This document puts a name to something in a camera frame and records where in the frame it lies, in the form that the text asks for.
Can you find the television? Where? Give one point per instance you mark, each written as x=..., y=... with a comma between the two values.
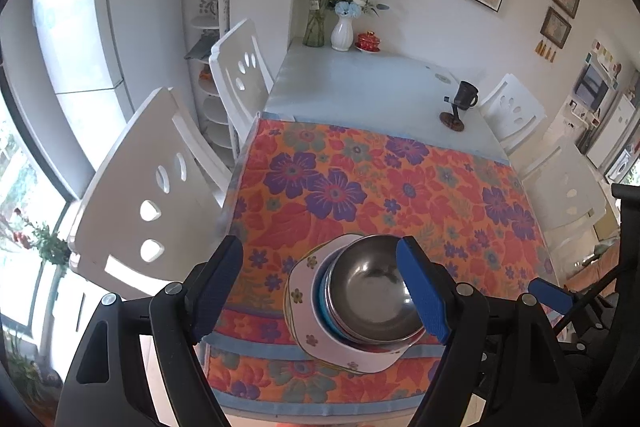
x=592, y=84

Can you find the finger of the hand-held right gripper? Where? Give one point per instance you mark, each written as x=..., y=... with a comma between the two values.
x=550, y=294

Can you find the hanging yellow tassels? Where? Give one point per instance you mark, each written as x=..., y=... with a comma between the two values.
x=545, y=51

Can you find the potted green plant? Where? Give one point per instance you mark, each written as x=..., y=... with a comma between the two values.
x=45, y=242

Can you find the white vase with flowers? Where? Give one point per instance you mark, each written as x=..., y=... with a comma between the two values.
x=341, y=34

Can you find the black stand with wooden base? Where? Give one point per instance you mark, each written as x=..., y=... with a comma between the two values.
x=452, y=122

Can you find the orange floral tablecloth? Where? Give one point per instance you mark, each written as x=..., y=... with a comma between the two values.
x=400, y=187

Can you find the blue stainless steel bowl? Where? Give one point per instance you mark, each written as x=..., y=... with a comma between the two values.
x=322, y=302

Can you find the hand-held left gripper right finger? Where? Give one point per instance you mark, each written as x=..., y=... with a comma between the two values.
x=425, y=292

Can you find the white corner shelf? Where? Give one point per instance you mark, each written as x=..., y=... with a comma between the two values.
x=210, y=2

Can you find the red lidded teacup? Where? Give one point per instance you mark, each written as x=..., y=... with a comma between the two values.
x=368, y=43

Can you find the red stainless steel bowl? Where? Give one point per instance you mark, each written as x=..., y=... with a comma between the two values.
x=370, y=287

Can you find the white tree printed plate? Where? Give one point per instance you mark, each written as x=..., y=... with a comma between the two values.
x=300, y=307

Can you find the dark mug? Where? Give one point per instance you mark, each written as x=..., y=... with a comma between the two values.
x=465, y=96

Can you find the white dining chair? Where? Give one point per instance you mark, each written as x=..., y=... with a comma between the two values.
x=532, y=107
x=225, y=82
x=545, y=187
x=125, y=167

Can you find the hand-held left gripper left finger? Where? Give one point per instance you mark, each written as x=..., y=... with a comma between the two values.
x=215, y=289

